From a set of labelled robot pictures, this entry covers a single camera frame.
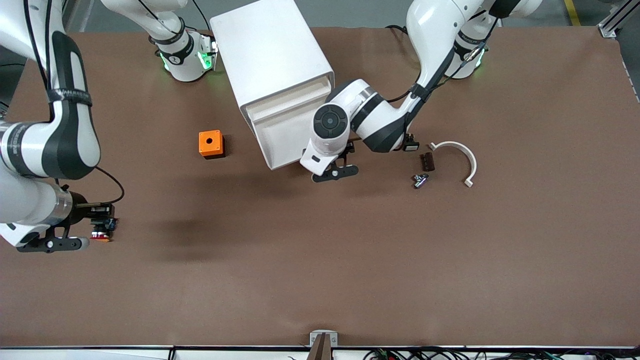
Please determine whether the orange box with hole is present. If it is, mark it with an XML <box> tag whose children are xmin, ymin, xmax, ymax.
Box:
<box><xmin>198</xmin><ymin>130</ymin><xmax>226</xmax><ymax>160</ymax></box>

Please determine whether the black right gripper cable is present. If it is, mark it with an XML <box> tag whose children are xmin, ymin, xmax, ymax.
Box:
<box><xmin>94</xmin><ymin>166</ymin><xmax>126</xmax><ymax>206</ymax></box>

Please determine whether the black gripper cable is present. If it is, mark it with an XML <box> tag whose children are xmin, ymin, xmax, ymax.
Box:
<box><xmin>382</xmin><ymin>15</ymin><xmax>501</xmax><ymax>103</ymax></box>
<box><xmin>94</xmin><ymin>166</ymin><xmax>126</xmax><ymax>206</ymax></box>

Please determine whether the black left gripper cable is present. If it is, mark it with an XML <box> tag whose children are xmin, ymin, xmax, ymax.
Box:
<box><xmin>382</xmin><ymin>15</ymin><xmax>501</xmax><ymax>103</ymax></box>

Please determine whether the white curved plastic bracket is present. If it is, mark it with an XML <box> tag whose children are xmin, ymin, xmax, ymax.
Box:
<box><xmin>428</xmin><ymin>141</ymin><xmax>478</xmax><ymax>188</ymax></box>

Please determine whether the white table edge rail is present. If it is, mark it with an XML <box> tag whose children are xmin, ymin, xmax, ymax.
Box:
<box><xmin>0</xmin><ymin>345</ymin><xmax>640</xmax><ymax>360</ymax></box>

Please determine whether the black arm base cable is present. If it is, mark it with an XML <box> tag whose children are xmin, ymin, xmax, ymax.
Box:
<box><xmin>192</xmin><ymin>0</ymin><xmax>213</xmax><ymax>23</ymax></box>
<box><xmin>385</xmin><ymin>24</ymin><xmax>416</xmax><ymax>41</ymax></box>

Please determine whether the grey metal mounting bracket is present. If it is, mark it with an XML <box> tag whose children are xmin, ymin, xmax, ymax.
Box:
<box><xmin>307</xmin><ymin>330</ymin><xmax>339</xmax><ymax>360</ymax></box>

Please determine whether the bundle of black cables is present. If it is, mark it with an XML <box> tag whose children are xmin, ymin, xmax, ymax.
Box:
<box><xmin>362</xmin><ymin>347</ymin><xmax>640</xmax><ymax>360</ymax></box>

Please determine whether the aluminium frame profile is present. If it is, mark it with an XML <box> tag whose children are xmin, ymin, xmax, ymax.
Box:
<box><xmin>597</xmin><ymin>0</ymin><xmax>632</xmax><ymax>40</ymax></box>

